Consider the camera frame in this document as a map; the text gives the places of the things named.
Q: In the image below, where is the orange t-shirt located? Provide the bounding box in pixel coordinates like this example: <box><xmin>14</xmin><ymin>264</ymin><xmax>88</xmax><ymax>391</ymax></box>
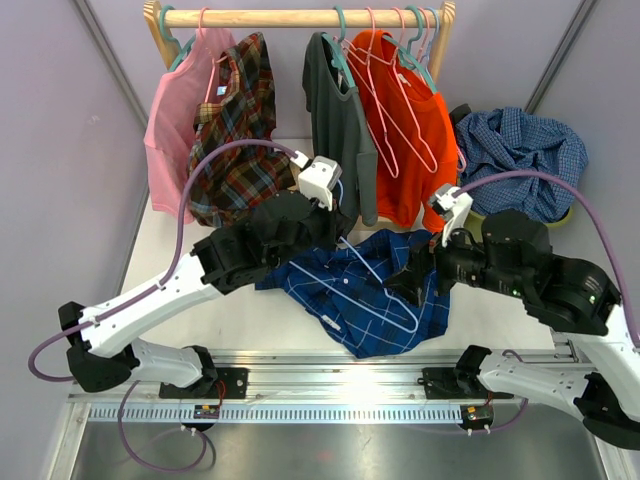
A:
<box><xmin>348</xmin><ymin>29</ymin><xmax>458</xmax><ymax>233</ymax></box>

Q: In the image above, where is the blue plaid shirt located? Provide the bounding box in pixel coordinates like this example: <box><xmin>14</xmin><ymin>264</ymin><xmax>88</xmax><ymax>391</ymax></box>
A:
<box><xmin>255</xmin><ymin>229</ymin><xmax>450</xmax><ymax>359</ymax></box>

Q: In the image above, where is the wooden clothes rack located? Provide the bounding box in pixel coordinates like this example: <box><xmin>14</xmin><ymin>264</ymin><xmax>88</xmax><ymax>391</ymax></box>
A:
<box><xmin>143</xmin><ymin>1</ymin><xmax>456</xmax><ymax>79</ymax></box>

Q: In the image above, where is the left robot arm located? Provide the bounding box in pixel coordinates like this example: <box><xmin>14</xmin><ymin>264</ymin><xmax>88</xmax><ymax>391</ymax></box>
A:
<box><xmin>58</xmin><ymin>191</ymin><xmax>347</xmax><ymax>398</ymax></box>

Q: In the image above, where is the dark grey shirt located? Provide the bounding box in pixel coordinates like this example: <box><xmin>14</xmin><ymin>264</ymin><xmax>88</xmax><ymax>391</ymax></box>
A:
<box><xmin>302</xmin><ymin>32</ymin><xmax>378</xmax><ymax>229</ymax></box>

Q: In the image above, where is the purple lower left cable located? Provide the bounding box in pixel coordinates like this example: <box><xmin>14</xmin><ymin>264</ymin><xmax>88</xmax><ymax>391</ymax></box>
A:
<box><xmin>117</xmin><ymin>379</ymin><xmax>217</xmax><ymax>474</ymax></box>

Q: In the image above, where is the teal hanger with pink shirt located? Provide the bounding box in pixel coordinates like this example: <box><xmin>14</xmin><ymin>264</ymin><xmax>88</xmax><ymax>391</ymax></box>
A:
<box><xmin>159</xmin><ymin>5</ymin><xmax>196</xmax><ymax>72</ymax></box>

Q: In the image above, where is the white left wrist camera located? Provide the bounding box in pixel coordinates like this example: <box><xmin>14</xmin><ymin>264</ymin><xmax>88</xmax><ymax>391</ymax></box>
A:
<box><xmin>290</xmin><ymin>150</ymin><xmax>342</xmax><ymax>211</ymax></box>

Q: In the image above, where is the pink shirt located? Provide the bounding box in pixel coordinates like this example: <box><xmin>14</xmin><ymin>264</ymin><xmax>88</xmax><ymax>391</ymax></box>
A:
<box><xmin>144</xmin><ymin>33</ymin><xmax>210</xmax><ymax>218</ymax></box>

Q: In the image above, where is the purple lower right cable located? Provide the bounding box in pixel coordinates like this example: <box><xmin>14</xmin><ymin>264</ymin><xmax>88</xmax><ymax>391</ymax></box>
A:
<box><xmin>409</xmin><ymin>394</ymin><xmax>530</xmax><ymax>436</ymax></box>

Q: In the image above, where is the teal hanger with grey shirt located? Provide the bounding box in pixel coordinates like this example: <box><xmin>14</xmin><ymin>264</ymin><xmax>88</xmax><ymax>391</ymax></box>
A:
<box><xmin>321</xmin><ymin>5</ymin><xmax>356</xmax><ymax>89</ymax></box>

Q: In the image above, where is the pink hanger with plaid shirt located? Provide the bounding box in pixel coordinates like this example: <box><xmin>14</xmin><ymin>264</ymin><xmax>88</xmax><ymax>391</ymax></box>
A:
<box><xmin>197</xmin><ymin>7</ymin><xmax>234</xmax><ymax>103</ymax></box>

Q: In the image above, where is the blue hanger at rack end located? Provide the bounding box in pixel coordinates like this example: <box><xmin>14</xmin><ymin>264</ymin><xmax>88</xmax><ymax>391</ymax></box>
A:
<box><xmin>425</xmin><ymin>7</ymin><xmax>441</xmax><ymax>73</ymax></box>

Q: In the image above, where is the light blue wire hanger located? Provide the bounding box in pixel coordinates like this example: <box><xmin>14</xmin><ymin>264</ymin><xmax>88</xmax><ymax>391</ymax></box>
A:
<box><xmin>287</xmin><ymin>179</ymin><xmax>419</xmax><ymax>335</ymax></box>

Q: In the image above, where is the blue checked shirt in basket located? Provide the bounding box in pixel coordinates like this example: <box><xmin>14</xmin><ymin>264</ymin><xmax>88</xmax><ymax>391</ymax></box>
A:
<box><xmin>454</xmin><ymin>107</ymin><xmax>588</xmax><ymax>223</ymax></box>

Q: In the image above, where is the pink hanger at rack end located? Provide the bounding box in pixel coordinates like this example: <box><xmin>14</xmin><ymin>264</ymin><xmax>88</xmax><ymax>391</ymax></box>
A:
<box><xmin>418</xmin><ymin>7</ymin><xmax>435</xmax><ymax>65</ymax></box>

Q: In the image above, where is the teal hanger with orange shirt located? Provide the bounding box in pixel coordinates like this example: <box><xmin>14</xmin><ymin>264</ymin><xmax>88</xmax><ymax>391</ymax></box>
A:
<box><xmin>382</xmin><ymin>5</ymin><xmax>438</xmax><ymax>94</ymax></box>

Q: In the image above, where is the red brown plaid shirt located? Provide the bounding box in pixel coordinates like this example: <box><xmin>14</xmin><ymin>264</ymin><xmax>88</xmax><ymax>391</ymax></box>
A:
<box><xmin>187</xmin><ymin>32</ymin><xmax>295</xmax><ymax>228</ymax></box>

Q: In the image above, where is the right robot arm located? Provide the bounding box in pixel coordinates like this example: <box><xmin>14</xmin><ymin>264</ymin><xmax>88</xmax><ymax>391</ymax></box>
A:
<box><xmin>384</xmin><ymin>210</ymin><xmax>639</xmax><ymax>450</ymax></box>

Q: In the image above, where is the pink empty wire hanger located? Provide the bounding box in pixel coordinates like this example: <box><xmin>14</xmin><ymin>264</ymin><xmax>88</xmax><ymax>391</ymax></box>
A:
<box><xmin>348</xmin><ymin>6</ymin><xmax>400</xmax><ymax>179</ymax></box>
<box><xmin>372</xmin><ymin>28</ymin><xmax>438</xmax><ymax>173</ymax></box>

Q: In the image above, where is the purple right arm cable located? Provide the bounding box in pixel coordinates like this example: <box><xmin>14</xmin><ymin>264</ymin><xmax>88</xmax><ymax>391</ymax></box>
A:
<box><xmin>452</xmin><ymin>169</ymin><xmax>640</xmax><ymax>351</ymax></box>

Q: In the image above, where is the green laundry basket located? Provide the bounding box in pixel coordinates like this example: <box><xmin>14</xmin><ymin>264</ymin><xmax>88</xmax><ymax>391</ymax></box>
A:
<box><xmin>464</xmin><ymin>207</ymin><xmax>574</xmax><ymax>242</ymax></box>

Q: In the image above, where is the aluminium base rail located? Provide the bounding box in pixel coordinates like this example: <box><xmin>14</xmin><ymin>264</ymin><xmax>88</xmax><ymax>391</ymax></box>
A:
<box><xmin>67</xmin><ymin>349</ymin><xmax>591</xmax><ymax>426</ymax></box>

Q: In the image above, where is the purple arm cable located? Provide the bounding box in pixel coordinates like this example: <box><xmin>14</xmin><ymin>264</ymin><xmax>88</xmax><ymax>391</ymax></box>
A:
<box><xmin>28</xmin><ymin>138</ymin><xmax>301</xmax><ymax>384</ymax></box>
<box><xmin>452</xmin><ymin>169</ymin><xmax>640</xmax><ymax>351</ymax></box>

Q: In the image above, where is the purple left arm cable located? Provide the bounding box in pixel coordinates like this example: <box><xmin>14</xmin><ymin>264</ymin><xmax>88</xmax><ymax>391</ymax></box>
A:
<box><xmin>28</xmin><ymin>138</ymin><xmax>301</xmax><ymax>384</ymax></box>

